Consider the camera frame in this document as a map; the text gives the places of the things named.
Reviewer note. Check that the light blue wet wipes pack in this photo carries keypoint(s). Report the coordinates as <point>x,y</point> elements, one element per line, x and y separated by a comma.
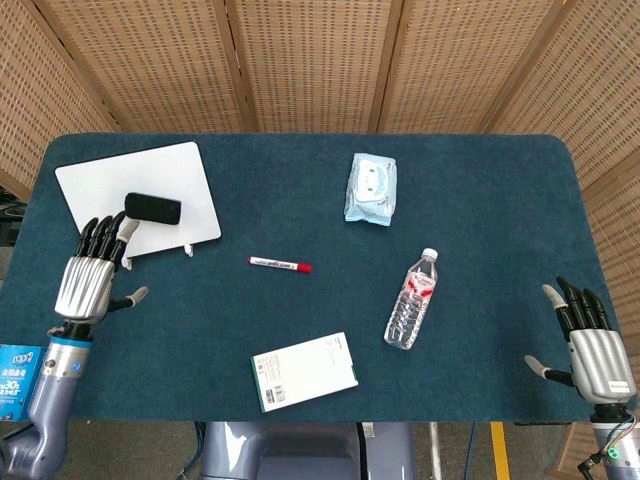
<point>370,192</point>

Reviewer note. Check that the white board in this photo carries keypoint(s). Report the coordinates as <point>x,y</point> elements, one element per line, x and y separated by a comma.
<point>170,170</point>

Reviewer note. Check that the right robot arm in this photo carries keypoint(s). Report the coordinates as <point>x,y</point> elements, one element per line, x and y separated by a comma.
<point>627,467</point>

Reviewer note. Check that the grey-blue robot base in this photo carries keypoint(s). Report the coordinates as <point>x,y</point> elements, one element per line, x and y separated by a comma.
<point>300,450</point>

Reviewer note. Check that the blue felt table mat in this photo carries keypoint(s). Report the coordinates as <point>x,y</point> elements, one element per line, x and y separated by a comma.
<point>300,200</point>

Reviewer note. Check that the clear plastic water bottle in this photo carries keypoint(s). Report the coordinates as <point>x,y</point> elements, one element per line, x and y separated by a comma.
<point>412,300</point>

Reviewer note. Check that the woven bamboo folding screen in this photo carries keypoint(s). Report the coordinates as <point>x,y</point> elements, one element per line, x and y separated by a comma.
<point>310,65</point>

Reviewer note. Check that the blue printed carton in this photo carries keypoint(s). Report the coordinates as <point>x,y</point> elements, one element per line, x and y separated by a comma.
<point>17,382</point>

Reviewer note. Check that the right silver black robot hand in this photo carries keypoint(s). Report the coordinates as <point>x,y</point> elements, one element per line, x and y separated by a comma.
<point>600,365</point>

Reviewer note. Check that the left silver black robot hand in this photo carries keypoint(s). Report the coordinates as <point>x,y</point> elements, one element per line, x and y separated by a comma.
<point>85,287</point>

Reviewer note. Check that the red white marker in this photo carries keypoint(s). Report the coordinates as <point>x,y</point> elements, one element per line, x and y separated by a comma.
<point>280,264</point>

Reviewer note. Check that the white green-edged cardboard box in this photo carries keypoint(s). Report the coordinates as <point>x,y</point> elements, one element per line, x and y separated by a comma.
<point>305,372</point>

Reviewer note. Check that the dark background equipment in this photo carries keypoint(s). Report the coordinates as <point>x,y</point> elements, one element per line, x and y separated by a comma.
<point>10,215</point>

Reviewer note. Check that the black eraser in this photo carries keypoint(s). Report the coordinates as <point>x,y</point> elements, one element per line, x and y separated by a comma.
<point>152,209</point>

